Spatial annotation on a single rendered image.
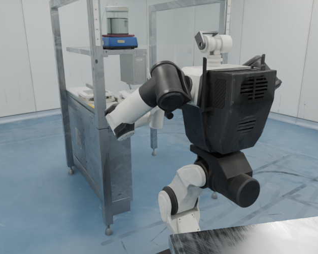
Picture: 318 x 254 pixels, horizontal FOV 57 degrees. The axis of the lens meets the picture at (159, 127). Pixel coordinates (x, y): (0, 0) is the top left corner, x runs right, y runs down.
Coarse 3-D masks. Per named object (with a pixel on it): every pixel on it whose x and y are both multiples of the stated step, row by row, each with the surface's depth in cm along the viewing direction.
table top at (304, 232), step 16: (256, 224) 82; (272, 224) 82; (288, 224) 82; (304, 224) 82; (176, 240) 76; (192, 240) 76; (208, 240) 76; (224, 240) 76; (240, 240) 76; (256, 240) 76; (272, 240) 76; (288, 240) 76; (304, 240) 76
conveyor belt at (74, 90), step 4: (68, 88) 304; (72, 88) 304; (76, 88) 304; (80, 88) 304; (84, 88) 304; (88, 88) 304; (72, 92) 283; (76, 92) 283; (92, 104) 234; (108, 104) 234; (112, 104) 234; (108, 124) 195
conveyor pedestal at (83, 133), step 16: (80, 128) 273; (80, 144) 282; (96, 144) 234; (112, 144) 214; (128, 144) 221; (80, 160) 294; (96, 160) 242; (112, 160) 217; (128, 160) 224; (96, 176) 250; (112, 176) 221; (128, 176) 228; (96, 192) 261; (112, 192) 225; (128, 192) 232; (128, 208) 238
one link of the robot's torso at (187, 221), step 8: (160, 192) 147; (160, 200) 146; (168, 200) 141; (160, 208) 148; (168, 208) 142; (192, 208) 155; (168, 216) 144; (176, 216) 147; (184, 216) 147; (192, 216) 148; (168, 224) 146; (176, 224) 145; (184, 224) 145; (192, 224) 146; (176, 232) 145; (184, 232) 143
